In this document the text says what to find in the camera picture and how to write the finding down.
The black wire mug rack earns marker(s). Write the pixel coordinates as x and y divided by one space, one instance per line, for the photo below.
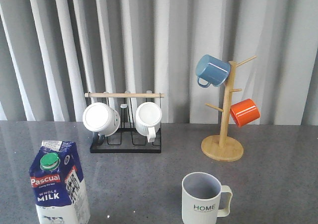
126 139

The white smiley face mug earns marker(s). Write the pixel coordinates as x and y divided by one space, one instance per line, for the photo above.
101 119

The orange enamel mug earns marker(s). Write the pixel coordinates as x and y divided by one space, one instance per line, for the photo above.
244 112

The grey white curtain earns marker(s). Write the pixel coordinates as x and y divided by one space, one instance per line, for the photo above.
54 51

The white ribbed mug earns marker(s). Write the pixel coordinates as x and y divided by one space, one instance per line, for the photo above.
148 119

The wooden mug tree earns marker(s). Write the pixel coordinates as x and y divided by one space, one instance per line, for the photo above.
221 147

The blue enamel mug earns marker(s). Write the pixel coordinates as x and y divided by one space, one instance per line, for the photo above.
211 70

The blue white milk carton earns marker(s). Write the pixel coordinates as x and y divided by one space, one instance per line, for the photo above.
58 184

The white HOME mug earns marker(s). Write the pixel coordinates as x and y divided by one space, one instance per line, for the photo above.
204 199

